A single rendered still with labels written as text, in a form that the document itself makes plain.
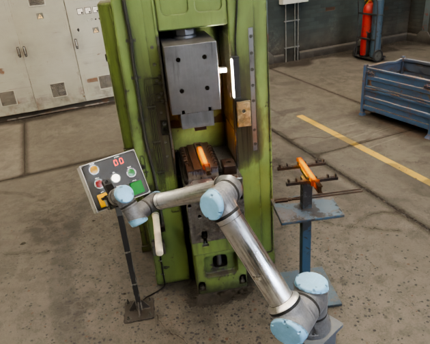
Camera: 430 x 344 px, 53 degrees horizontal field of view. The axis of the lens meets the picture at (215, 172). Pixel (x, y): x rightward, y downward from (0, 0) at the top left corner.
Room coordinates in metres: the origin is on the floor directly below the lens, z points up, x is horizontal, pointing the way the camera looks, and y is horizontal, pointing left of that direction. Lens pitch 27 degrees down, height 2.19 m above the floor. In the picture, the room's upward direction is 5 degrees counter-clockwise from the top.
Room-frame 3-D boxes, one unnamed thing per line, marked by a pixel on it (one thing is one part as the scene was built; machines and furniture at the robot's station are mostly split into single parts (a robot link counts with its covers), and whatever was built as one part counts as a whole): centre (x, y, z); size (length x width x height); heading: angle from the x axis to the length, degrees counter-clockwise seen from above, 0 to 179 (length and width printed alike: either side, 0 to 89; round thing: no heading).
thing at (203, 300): (2.42, 0.07, 0.01); 0.58 x 0.39 x 0.01; 98
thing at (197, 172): (2.67, 0.11, 0.96); 0.42 x 0.20 x 0.09; 8
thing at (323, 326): (1.48, -0.39, 0.65); 0.19 x 0.19 x 0.10
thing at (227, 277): (2.69, 0.05, 0.23); 0.55 x 0.37 x 0.47; 8
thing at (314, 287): (1.48, -0.38, 0.79); 0.17 x 0.15 x 0.18; 144
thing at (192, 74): (2.68, 0.06, 1.56); 0.42 x 0.39 x 0.40; 8
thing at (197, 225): (2.69, 0.05, 0.69); 0.56 x 0.38 x 0.45; 8
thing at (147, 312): (2.31, 0.62, 0.05); 0.22 x 0.22 x 0.09; 8
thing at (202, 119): (2.67, 0.11, 1.32); 0.42 x 0.20 x 0.10; 8
